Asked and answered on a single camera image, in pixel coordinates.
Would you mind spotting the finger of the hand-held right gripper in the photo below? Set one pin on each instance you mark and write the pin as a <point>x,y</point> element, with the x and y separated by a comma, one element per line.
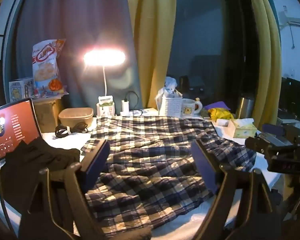
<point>256,145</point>

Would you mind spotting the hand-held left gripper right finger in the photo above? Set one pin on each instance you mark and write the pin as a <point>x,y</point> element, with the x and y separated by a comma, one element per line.
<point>202,163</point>

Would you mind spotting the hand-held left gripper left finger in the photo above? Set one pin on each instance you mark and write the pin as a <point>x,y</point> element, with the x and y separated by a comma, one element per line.
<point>98,160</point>

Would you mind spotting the plaid pants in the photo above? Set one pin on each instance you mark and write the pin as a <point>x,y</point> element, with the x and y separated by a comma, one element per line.
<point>152,155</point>

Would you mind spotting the tissue box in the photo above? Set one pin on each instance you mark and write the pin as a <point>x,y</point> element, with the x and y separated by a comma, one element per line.
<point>243,128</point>

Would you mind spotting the steel thermos cup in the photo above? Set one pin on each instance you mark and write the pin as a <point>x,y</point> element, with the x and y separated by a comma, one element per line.
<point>245,106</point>

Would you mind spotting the white small packet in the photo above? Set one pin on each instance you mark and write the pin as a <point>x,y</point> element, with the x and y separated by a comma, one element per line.
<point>222,122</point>

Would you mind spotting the yellow cloth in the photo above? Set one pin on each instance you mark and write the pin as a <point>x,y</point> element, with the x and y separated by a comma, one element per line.
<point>221,113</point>

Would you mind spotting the brown lidded food container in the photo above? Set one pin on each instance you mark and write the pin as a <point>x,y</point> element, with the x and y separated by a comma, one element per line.
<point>76,117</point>

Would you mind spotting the black monitor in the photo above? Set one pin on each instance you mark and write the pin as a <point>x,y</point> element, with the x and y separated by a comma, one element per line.
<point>293,97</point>

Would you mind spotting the purple cloth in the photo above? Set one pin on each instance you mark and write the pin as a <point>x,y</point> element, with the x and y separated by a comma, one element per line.
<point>218,105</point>

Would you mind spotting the milk carton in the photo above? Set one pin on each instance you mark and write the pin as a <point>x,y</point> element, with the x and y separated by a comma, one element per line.
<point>107,105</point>

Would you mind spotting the white printed mug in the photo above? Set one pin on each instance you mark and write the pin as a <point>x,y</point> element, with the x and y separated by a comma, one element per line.
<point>190,108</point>

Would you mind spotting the white charger plug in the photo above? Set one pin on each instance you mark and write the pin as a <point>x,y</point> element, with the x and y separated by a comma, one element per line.
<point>125,106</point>

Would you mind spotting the white power strip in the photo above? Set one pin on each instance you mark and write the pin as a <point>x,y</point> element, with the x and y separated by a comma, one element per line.
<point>140,112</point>

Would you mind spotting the white perforated basket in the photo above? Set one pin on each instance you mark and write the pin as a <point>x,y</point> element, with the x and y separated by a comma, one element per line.
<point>170,107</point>

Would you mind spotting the cardboard box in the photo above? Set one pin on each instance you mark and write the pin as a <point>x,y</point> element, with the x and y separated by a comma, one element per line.
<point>46,113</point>

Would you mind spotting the black cloth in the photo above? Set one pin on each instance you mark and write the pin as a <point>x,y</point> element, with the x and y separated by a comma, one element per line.
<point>27,160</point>

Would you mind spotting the colourful small packets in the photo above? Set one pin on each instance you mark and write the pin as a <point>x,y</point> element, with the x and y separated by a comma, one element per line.
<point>52,88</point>

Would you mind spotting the yellow curtain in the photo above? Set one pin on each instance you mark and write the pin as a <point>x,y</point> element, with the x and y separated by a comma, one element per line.
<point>267,55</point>
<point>152,30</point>

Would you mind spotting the tablet with red screen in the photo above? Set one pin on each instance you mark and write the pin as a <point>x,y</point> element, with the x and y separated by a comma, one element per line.
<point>12,127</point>

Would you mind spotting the white desk lamp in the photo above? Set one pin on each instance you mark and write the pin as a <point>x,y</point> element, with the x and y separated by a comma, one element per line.
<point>104,57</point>

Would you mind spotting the small printed carton box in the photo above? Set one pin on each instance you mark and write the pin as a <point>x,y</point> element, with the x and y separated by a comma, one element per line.
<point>20,90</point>

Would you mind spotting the large snack bag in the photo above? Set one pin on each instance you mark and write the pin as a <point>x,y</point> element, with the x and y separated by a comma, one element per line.
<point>46,65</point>

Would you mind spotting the white air conditioner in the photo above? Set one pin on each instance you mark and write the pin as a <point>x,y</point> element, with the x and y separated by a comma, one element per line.
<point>296,17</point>

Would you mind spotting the grey curtain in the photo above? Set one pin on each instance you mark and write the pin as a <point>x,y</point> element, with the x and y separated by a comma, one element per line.
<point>72,17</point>

